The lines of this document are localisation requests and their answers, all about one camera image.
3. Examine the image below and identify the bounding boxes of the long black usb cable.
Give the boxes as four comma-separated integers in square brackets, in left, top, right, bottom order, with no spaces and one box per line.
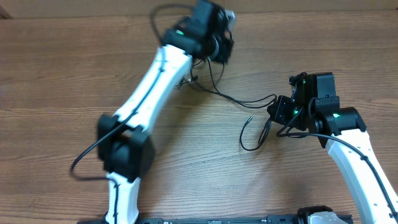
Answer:
[189,58,278,110]

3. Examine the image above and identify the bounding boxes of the black cable with barrel plug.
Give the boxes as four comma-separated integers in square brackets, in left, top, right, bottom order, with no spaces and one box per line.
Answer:
[239,116,274,152]

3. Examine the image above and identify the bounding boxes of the short black usb cable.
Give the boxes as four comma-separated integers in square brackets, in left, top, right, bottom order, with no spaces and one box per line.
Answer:
[176,62,226,90]

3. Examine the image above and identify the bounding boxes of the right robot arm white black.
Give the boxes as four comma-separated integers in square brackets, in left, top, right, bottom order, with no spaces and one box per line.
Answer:
[267,72,397,223]

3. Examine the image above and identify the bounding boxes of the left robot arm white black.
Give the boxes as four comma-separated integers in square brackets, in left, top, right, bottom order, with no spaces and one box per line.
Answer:
[98,1,236,223]

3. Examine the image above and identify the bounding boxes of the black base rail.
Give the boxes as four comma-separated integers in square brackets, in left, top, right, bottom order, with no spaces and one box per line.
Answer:
[77,213,354,224]

